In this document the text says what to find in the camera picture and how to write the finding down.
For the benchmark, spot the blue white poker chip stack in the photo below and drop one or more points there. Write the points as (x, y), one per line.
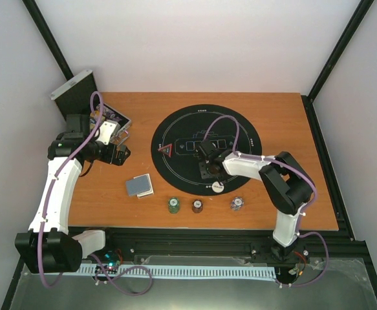
(237, 203)

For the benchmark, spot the green poker chip stack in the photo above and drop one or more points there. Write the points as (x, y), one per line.
(173, 205)

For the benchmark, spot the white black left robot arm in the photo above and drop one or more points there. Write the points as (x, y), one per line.
(47, 247)

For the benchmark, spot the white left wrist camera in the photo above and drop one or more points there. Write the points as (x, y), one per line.
(107, 129)

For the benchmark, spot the white playing card box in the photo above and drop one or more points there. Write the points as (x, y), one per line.
(150, 191)

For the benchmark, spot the red brown poker chip stack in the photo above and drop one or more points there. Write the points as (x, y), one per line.
(197, 206)

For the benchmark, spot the white dealer button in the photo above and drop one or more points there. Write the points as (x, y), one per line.
(217, 187)

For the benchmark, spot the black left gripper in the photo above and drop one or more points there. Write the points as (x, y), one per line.
(110, 157)

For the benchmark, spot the triangular all-in marker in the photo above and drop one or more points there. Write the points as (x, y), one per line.
(166, 150)

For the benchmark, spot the aluminium poker case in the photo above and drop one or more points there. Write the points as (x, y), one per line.
(73, 97)

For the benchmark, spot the light blue cable duct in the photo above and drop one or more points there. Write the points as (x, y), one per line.
(181, 272)

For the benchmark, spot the round black poker mat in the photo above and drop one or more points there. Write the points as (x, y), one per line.
(189, 146)

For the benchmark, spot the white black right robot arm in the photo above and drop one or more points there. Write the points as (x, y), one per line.
(288, 186)

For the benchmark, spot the blue playing card deck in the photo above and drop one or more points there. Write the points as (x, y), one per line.
(138, 185)

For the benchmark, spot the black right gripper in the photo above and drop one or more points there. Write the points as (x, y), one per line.
(204, 174)

